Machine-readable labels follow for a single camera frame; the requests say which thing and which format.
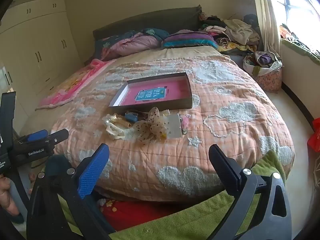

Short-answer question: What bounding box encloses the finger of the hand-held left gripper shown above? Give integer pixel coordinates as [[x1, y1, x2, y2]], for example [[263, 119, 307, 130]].
[[37, 129, 70, 148], [17, 129, 49, 144]]

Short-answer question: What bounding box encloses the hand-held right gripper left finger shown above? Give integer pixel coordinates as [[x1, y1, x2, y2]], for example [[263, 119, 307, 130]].
[[26, 144, 118, 240]]

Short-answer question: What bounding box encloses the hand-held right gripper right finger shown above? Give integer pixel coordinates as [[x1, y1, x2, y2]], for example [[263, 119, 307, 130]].
[[208, 144, 293, 240]]

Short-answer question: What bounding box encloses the white claw hair clip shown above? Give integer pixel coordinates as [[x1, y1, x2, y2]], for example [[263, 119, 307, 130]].
[[105, 124, 127, 140]]

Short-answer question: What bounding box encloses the tan ridged hair clip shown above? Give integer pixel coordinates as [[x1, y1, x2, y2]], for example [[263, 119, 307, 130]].
[[112, 115, 133, 129]]

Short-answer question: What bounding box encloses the white earring card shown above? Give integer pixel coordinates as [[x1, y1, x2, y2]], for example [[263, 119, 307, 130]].
[[164, 113, 183, 138]]

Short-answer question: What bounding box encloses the dotted sheer bow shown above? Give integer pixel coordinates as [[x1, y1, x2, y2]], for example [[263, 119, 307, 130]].
[[132, 107, 170, 147]]

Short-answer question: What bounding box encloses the cardboard box tray pink inside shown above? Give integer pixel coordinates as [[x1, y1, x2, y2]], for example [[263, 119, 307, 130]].
[[109, 72, 193, 109]]

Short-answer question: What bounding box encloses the person's left hand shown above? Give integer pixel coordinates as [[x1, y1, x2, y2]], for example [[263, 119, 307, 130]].
[[0, 176, 13, 215]]

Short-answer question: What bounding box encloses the dark teal cloth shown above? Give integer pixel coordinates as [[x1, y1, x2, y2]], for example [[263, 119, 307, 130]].
[[45, 154, 75, 178]]

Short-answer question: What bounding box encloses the pink cartoon blanket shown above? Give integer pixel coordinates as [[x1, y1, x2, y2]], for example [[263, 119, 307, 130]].
[[35, 59, 117, 112]]

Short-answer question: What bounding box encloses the red cloth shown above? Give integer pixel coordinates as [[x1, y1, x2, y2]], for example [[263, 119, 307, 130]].
[[100, 199, 185, 232]]

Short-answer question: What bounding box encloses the blue hair clip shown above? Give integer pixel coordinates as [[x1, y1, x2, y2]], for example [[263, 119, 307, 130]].
[[124, 111, 139, 123]]

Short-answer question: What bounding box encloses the green mat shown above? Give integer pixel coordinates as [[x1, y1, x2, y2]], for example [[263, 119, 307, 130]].
[[110, 150, 287, 240]]

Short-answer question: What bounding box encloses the cream wardrobe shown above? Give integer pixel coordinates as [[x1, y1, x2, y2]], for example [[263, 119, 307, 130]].
[[0, 0, 85, 130]]

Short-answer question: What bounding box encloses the red plastic bag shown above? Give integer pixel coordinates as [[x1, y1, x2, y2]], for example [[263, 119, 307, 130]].
[[307, 117, 320, 153]]

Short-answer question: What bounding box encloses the floral fabric bag of clothes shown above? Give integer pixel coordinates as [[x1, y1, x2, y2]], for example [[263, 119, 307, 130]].
[[243, 51, 284, 93]]

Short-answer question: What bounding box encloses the floral and pink duvet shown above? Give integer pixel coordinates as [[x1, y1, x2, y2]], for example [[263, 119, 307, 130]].
[[94, 27, 170, 62]]

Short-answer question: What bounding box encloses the beige bed sheet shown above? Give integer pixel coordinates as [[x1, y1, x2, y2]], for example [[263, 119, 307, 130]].
[[120, 46, 222, 63]]

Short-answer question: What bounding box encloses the striped pillow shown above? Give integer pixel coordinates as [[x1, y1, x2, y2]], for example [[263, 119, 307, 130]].
[[161, 31, 219, 50]]

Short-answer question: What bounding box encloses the pile of clothes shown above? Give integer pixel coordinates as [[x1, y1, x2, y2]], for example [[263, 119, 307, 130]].
[[199, 12, 263, 55]]

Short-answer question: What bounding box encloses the green patterned cloth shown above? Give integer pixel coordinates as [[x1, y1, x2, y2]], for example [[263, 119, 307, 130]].
[[279, 24, 320, 64]]

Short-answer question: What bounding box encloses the dark grey headboard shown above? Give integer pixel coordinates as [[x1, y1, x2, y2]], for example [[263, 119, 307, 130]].
[[92, 5, 202, 40]]

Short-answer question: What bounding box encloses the cream curtain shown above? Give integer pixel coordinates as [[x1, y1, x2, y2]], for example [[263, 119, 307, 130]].
[[250, 0, 283, 55]]

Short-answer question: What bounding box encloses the pink pompom hair tie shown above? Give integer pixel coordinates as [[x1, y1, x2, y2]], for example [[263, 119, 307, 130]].
[[180, 115, 191, 134]]

